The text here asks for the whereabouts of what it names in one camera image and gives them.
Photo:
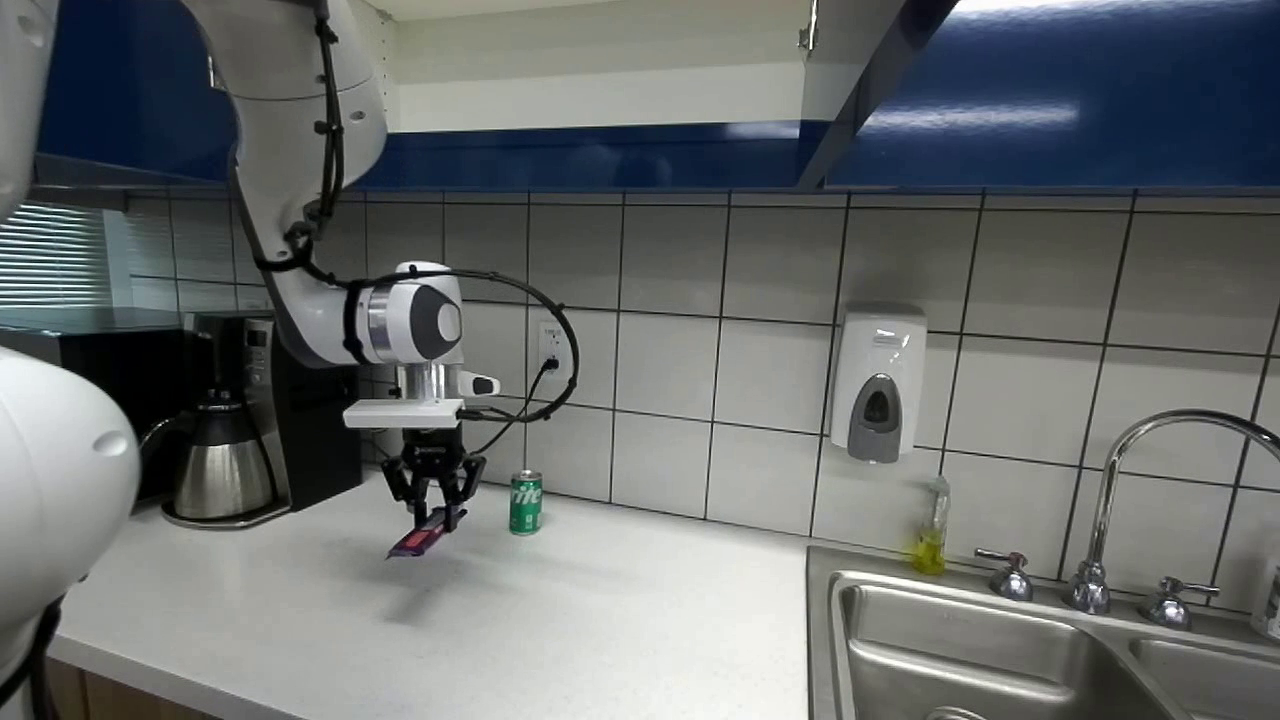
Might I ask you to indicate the white wall outlet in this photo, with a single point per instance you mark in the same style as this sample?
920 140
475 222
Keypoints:
549 332

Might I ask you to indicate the blue cupboard door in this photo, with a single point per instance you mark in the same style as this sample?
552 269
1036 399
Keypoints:
122 94
1064 123

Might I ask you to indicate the metal cupboard hinge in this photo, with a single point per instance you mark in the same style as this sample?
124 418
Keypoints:
810 27

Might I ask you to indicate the blue open wall cupboard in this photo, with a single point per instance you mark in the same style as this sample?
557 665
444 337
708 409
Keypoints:
602 159

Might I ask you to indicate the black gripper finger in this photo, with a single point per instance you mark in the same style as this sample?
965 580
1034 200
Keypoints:
464 477
409 488

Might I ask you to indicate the wooden base cabinet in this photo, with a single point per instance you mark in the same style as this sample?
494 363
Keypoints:
122 700

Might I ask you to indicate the green soda can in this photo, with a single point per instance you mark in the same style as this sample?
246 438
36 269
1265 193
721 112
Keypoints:
527 507

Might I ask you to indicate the stainless steel double sink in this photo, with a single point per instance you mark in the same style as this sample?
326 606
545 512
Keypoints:
961 641

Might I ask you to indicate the black microwave oven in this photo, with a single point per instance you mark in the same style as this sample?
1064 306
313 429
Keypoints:
147 372

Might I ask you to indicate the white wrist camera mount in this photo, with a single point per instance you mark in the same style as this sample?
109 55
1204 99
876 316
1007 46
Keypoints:
403 413

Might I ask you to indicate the chrome sink faucet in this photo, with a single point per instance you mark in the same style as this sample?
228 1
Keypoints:
1095 577

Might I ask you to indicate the yellow dish soap bottle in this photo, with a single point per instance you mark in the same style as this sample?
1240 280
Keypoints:
928 546

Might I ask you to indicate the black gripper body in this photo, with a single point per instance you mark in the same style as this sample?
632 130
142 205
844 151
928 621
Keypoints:
428 449

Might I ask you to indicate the black steel coffee maker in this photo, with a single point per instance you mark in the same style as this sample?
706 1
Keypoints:
313 425

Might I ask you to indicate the stainless steel coffee carafe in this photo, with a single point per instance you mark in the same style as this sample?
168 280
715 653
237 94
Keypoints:
221 466

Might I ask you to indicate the white wall soap dispenser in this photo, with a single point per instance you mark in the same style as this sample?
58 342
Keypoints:
876 384

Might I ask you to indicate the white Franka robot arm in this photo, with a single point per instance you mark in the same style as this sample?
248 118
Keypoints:
303 123

